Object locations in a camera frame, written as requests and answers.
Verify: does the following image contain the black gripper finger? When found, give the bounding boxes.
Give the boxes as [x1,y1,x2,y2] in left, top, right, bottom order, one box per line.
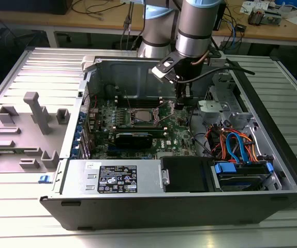
[176,82,192,110]

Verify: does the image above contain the metal wire locking lever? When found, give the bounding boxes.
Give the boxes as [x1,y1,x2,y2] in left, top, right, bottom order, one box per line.
[124,89,132,111]
[157,112,171,123]

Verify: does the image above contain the metal socket cover frame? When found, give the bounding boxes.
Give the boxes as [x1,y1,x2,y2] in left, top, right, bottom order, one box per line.
[152,99,176,125]

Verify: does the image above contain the silver square CPU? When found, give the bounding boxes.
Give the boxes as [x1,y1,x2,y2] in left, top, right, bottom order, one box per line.
[135,110,152,123]

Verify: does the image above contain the CPU socket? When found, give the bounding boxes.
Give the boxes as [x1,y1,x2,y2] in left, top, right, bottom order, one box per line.
[130,106,162,125]

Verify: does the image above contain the green motherboard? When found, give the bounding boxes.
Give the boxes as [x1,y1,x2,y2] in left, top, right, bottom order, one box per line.
[88,99,198,160]

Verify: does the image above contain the silver metal drive cage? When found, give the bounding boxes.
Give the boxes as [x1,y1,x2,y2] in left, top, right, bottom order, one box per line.
[197,71,285,191]

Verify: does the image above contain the black graphics card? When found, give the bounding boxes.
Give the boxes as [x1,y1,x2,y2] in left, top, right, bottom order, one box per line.
[114,131,153,149]

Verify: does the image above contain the metal finned heat sink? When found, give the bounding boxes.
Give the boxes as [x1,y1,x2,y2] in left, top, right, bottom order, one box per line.
[248,7,265,26]

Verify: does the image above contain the wooden desk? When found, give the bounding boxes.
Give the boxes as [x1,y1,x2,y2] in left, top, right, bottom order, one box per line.
[0,0,297,49]

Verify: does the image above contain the silver power supply unit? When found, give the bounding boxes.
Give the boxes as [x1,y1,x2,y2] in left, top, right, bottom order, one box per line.
[60,158,165,194]

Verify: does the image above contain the grey electronic device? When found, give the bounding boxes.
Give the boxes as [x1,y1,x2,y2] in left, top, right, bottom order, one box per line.
[263,10,284,26]

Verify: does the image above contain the hard disk blue carrier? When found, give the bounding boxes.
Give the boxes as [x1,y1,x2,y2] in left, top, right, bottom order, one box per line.
[210,160,274,192]

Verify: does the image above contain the black open PC case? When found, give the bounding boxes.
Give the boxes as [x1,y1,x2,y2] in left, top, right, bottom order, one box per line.
[39,55,297,230]

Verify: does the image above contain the grey plastic parts rack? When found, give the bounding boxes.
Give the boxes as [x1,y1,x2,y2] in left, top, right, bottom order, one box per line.
[0,91,71,174]

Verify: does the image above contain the black flat device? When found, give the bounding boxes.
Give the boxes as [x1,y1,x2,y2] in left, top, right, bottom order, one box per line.
[0,0,73,15]

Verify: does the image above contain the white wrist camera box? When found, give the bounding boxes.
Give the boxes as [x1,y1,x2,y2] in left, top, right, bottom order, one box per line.
[151,57,178,84]

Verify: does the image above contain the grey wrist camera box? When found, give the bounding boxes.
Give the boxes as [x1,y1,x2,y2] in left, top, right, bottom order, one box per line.
[210,58,227,67]

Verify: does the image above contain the blue flat data wire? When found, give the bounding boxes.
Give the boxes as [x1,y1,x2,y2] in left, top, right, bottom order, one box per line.
[226,131,251,164]

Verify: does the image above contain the red black twisted wire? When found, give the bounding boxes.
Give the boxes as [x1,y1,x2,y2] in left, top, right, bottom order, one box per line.
[82,92,99,112]

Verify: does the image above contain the orange red wire bundle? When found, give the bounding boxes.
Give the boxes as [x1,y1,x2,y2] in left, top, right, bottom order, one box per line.
[206,123,260,162]

